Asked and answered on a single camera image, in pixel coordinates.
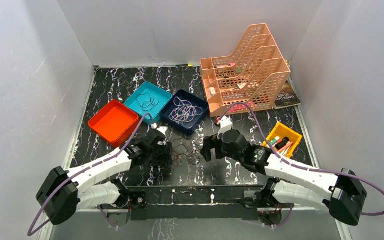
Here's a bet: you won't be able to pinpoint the brown wire bundle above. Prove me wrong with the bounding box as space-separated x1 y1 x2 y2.
171 138 203 166

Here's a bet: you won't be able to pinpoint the white wires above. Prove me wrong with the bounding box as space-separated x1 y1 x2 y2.
168 96 204 125

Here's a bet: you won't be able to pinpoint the black wire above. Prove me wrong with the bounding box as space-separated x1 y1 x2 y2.
135 91 161 113

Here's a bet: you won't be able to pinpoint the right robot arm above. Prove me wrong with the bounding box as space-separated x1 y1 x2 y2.
200 129 368 226

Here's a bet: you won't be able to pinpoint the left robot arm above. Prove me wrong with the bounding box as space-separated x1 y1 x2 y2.
36 126 169 225

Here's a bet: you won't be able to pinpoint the navy square tray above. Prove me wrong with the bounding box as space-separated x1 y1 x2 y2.
160 89 209 136

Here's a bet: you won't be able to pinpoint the red square tray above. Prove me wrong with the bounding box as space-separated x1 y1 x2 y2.
88 99 140 148

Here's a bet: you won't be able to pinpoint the teal square tray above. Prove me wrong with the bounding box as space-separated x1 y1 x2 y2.
124 82 173 123

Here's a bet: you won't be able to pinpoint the markers in yellow bin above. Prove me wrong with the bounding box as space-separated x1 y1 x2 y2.
268 135 298 157

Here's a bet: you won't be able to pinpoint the yellow bin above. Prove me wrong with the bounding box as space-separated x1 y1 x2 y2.
267 122 303 158

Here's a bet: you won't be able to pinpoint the peach plastic file organizer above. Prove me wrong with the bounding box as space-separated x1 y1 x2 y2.
200 23 291 117

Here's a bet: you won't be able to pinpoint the dark book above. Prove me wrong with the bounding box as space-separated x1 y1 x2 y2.
274 80 301 110

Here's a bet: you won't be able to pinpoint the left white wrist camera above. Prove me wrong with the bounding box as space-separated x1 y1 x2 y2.
150 123 168 137

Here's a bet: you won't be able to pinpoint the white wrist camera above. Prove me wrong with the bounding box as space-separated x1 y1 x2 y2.
150 123 168 137
215 115 233 139

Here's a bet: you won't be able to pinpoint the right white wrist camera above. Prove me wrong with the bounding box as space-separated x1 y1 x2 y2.
215 115 233 139

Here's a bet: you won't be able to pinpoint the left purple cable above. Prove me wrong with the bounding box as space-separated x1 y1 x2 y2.
27 112 156 237

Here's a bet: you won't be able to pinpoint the purple cable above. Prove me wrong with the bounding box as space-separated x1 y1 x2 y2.
27 112 156 237
218 101 384 217

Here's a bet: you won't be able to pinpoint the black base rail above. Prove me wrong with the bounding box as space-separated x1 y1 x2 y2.
129 185 279 221

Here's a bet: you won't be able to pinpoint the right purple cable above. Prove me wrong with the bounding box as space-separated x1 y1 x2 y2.
218 101 384 217

